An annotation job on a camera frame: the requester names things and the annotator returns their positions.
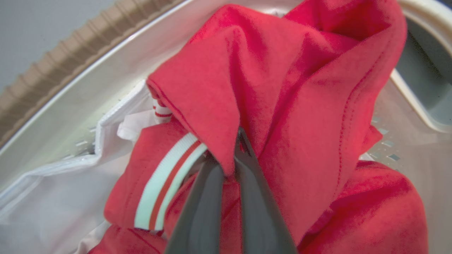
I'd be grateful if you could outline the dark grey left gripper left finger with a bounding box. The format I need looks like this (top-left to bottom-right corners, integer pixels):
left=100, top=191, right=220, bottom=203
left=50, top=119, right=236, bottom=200
left=164, top=156, right=225, bottom=254

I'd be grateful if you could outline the red shirt with striped trim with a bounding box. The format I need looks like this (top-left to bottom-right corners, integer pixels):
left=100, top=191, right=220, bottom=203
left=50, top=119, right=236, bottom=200
left=88, top=0, right=429, bottom=254

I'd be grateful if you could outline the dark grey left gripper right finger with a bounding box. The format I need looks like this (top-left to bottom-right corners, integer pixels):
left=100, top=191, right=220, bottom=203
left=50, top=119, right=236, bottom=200
left=234, top=127, right=297, bottom=254

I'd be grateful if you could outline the white garment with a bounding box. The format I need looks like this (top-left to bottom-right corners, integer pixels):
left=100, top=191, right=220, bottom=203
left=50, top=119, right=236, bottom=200
left=0, top=79, right=173, bottom=254

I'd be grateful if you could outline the white laundry basket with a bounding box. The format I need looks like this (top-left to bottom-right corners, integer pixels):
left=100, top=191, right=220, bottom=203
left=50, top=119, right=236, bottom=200
left=0, top=0, right=452, bottom=254

